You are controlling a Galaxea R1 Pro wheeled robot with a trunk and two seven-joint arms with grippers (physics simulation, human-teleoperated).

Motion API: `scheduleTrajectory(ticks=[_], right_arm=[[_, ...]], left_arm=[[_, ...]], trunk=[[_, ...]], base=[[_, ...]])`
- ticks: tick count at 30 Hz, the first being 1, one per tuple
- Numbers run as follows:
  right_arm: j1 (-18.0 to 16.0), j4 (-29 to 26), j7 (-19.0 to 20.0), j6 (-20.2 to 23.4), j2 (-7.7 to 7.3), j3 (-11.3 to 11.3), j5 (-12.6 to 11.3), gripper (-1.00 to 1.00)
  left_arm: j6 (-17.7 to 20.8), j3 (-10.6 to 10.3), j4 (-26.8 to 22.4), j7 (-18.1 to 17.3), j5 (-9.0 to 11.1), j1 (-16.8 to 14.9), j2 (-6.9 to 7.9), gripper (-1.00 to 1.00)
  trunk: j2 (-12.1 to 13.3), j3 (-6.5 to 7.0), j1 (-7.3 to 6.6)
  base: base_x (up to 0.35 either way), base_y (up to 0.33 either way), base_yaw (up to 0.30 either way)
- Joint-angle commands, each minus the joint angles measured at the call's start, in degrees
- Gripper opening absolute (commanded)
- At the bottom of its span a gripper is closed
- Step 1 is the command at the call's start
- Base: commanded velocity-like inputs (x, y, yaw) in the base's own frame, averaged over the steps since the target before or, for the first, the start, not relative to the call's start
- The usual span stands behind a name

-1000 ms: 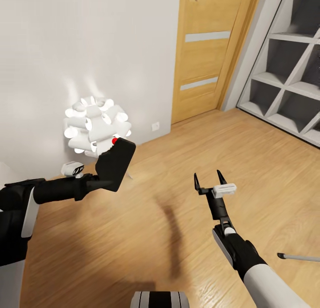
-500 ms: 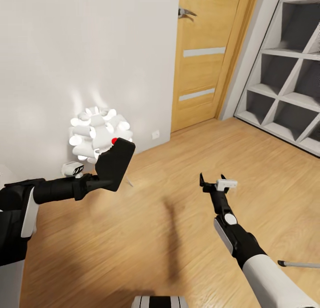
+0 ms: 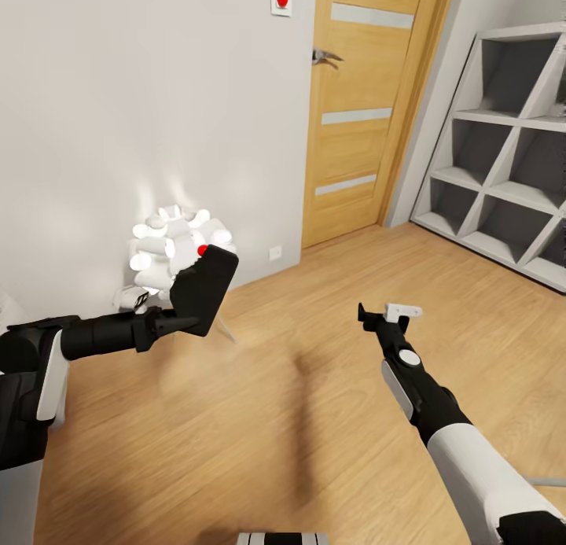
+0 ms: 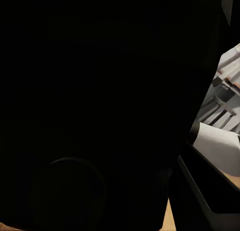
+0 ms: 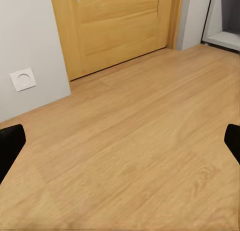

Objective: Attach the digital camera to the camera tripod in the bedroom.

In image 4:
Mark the taboret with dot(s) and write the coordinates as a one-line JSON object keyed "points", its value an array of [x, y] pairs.
{"points": [[219, 102]]}

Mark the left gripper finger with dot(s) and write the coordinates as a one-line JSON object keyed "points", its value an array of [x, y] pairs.
{"points": [[201, 197]]}

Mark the desk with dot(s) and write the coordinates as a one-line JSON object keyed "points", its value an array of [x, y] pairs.
{"points": [[231, 99]]}

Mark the camera tripod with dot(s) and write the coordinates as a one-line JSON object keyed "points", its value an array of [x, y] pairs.
{"points": [[228, 84]]}

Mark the digital camera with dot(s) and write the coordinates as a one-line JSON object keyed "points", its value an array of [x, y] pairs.
{"points": [[97, 98]]}

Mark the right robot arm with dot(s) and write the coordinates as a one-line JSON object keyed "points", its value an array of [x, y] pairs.
{"points": [[220, 147]]}

